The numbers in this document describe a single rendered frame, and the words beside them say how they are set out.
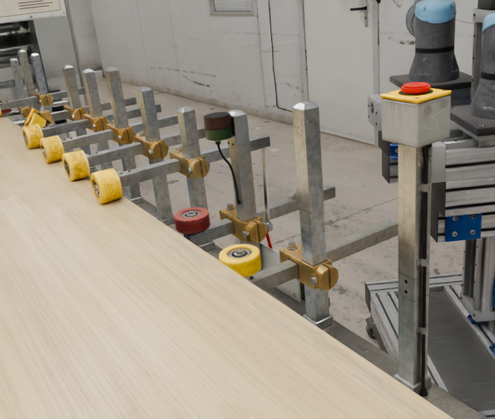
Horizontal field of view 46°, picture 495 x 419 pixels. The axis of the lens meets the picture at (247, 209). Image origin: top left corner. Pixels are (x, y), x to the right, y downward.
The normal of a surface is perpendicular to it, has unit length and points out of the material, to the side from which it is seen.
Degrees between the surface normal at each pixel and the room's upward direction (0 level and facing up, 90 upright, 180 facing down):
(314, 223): 90
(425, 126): 90
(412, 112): 90
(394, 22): 90
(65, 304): 0
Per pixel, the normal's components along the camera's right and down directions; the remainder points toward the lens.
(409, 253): -0.84, 0.28
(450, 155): 0.04, 0.37
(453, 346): -0.10, -0.92
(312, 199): 0.54, 0.27
